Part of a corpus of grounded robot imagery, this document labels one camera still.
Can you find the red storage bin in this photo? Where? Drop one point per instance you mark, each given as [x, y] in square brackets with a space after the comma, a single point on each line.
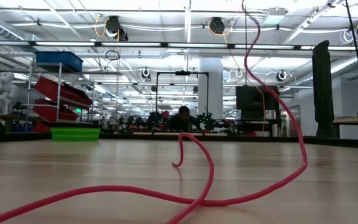
[54, 88]
[48, 112]
[40, 127]

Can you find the white building column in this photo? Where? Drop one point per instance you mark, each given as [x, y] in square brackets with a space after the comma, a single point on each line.
[211, 87]

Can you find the wooden top workbench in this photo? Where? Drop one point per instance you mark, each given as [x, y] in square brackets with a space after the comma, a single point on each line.
[353, 120]

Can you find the blue storage bin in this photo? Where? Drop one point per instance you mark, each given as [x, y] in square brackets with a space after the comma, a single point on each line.
[59, 59]

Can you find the black gantry frame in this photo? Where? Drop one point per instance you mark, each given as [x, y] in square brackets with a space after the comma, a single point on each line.
[182, 73]

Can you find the black background robot arm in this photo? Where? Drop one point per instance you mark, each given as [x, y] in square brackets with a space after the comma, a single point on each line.
[207, 119]

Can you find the green square container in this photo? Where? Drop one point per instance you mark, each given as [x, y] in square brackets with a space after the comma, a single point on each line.
[75, 134]

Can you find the person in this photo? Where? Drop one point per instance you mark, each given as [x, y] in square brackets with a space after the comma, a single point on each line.
[182, 119]

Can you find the long ceiling light strip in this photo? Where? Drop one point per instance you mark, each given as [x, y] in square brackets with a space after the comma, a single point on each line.
[135, 44]

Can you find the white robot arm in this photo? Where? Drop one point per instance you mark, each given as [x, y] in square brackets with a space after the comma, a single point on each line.
[3, 90]

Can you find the black monitor cart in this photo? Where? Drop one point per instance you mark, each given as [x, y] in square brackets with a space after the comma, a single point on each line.
[253, 99]

